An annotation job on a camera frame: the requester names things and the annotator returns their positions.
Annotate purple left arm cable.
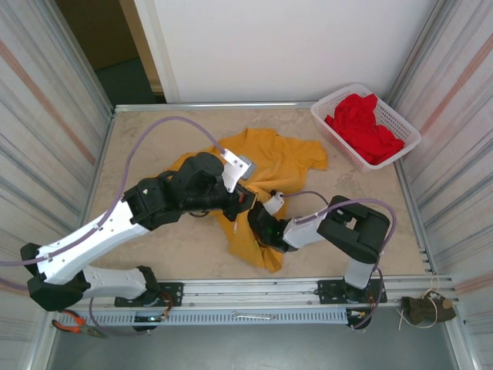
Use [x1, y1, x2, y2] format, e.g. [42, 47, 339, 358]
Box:
[0, 116, 230, 338]

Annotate red cloth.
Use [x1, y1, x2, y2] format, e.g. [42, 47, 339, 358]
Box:
[324, 92, 406, 166]

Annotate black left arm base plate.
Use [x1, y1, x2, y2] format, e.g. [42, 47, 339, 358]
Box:
[114, 281, 185, 308]

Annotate aluminium mounting rail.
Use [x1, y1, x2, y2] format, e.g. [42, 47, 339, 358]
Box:
[41, 274, 459, 309]

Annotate grey slotted cable duct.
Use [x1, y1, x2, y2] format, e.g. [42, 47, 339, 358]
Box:
[71, 308, 350, 327]

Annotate orange handled pliers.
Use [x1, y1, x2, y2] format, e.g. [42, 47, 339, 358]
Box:
[51, 308, 107, 339]

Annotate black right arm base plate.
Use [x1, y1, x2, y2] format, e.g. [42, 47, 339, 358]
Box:
[316, 277, 387, 305]

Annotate mustard yellow t-shirt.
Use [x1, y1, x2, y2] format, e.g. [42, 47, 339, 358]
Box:
[153, 126, 329, 274]

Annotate striped enclosure side panel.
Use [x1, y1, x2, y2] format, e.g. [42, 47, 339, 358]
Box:
[0, 0, 116, 370]
[384, 0, 493, 370]

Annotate aluminium table edge frame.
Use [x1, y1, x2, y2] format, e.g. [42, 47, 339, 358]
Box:
[65, 100, 438, 282]

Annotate small controller board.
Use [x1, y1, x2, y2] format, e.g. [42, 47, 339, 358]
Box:
[345, 307, 374, 331]
[132, 312, 169, 332]

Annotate brown pouch with string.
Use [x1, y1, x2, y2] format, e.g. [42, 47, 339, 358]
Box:
[397, 275, 458, 330]

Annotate small silver wrench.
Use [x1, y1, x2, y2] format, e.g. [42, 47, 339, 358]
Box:
[230, 311, 277, 321]

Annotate white door frame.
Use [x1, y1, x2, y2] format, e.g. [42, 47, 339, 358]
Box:
[132, 0, 182, 104]

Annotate white plastic mesh basket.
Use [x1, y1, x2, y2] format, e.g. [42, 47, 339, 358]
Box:
[310, 82, 423, 174]

